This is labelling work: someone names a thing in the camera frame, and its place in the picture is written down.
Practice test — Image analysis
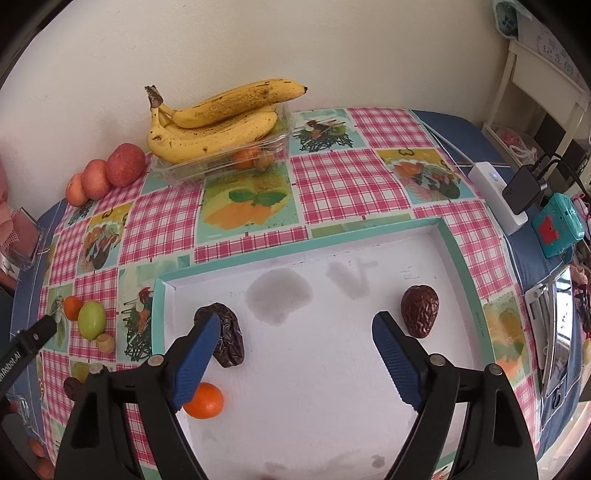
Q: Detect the large green mango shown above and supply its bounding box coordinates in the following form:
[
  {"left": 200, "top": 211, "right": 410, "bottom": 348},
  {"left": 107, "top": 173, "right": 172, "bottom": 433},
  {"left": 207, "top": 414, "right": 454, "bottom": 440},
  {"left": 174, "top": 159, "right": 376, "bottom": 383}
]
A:
[{"left": 70, "top": 360, "right": 90, "bottom": 384}]

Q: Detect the pink checkered fruit tablecloth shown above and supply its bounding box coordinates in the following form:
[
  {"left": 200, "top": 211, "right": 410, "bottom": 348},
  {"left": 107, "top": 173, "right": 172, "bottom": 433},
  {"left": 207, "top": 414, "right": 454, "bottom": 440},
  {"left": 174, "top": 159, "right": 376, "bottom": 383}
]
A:
[{"left": 37, "top": 108, "right": 540, "bottom": 458}]

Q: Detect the red apple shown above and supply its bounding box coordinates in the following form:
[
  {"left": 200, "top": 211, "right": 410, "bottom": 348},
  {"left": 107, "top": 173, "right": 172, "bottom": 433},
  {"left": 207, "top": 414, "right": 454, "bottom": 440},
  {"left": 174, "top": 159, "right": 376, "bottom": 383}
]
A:
[
  {"left": 81, "top": 159, "right": 112, "bottom": 201},
  {"left": 106, "top": 143, "right": 146, "bottom": 188},
  {"left": 65, "top": 173, "right": 89, "bottom": 208}
]

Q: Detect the red apple middle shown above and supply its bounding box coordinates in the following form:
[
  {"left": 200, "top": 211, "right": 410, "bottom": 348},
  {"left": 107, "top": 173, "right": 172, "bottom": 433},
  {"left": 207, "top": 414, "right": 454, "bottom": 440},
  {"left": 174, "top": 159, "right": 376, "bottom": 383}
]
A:
[{"left": 81, "top": 159, "right": 112, "bottom": 201}]

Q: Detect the white power strip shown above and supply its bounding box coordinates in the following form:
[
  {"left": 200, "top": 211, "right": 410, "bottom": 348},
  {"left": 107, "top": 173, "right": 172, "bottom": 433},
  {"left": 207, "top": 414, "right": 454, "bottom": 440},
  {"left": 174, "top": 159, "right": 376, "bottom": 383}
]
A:
[{"left": 468, "top": 162, "right": 528, "bottom": 236}]

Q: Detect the clear plastic fruit tray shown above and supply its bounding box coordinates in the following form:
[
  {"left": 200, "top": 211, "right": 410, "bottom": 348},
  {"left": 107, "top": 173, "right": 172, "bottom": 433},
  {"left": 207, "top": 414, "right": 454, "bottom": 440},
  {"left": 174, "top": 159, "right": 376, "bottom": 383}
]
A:
[{"left": 147, "top": 103, "right": 293, "bottom": 185}]

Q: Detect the dark brown date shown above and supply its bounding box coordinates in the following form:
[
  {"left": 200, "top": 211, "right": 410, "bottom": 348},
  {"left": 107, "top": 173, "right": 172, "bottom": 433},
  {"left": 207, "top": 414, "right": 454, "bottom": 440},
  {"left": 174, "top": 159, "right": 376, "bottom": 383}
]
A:
[
  {"left": 63, "top": 377, "right": 85, "bottom": 402},
  {"left": 401, "top": 285, "right": 440, "bottom": 338},
  {"left": 194, "top": 302, "right": 245, "bottom": 368}
]

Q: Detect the red apple right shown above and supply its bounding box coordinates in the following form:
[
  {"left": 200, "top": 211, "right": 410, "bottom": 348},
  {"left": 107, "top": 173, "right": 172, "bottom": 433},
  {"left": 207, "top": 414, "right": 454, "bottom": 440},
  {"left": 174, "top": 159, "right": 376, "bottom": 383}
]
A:
[{"left": 106, "top": 143, "right": 146, "bottom": 188}]

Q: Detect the yellow banana bunch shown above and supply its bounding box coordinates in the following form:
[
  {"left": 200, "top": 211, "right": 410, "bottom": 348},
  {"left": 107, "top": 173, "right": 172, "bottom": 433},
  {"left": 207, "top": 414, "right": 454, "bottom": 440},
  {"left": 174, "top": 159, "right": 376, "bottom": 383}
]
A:
[{"left": 144, "top": 78, "right": 308, "bottom": 164}]

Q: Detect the red apple left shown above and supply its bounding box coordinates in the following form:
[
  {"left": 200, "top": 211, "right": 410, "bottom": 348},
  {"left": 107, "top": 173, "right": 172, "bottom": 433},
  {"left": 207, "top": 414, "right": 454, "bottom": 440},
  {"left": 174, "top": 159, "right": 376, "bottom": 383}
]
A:
[{"left": 65, "top": 173, "right": 89, "bottom": 208}]

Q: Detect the small brown longan right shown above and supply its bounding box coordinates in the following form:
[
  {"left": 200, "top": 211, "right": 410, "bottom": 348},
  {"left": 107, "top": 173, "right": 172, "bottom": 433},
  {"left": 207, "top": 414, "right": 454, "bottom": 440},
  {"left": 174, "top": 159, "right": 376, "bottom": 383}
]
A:
[{"left": 94, "top": 333, "right": 115, "bottom": 355}]

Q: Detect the small green mango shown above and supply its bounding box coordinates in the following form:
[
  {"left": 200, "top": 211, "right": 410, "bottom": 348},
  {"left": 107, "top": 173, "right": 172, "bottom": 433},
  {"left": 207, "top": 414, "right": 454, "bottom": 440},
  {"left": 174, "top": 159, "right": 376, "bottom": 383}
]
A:
[{"left": 77, "top": 300, "right": 106, "bottom": 341}]

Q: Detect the teal toy camera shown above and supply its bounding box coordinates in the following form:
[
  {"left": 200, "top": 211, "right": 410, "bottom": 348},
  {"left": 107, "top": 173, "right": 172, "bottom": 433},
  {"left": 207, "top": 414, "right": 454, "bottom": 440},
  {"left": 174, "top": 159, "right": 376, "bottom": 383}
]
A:
[{"left": 532, "top": 193, "right": 585, "bottom": 258}]

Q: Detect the white wooden shelf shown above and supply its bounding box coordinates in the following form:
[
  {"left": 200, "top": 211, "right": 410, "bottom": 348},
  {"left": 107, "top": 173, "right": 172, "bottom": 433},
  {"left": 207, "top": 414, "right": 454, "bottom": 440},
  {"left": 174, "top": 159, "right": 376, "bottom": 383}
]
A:
[{"left": 482, "top": 40, "right": 590, "bottom": 169}]

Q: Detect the tangerine in plastic tray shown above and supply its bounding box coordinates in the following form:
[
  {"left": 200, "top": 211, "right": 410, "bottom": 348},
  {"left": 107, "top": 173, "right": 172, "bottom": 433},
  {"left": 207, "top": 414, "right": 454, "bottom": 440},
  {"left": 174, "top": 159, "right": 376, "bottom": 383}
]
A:
[{"left": 231, "top": 147, "right": 260, "bottom": 170}]

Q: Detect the black power adapter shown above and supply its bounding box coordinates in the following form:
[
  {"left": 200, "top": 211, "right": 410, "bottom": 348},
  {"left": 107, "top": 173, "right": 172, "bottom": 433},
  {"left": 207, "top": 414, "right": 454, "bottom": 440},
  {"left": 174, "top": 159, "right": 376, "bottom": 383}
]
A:
[{"left": 502, "top": 165, "right": 548, "bottom": 215}]

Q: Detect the white tray teal rim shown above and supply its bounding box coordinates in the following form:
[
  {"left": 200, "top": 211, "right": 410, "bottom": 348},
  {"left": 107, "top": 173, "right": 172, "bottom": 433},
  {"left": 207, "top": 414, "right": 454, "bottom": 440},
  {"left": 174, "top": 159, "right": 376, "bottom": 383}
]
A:
[{"left": 152, "top": 218, "right": 494, "bottom": 479}]

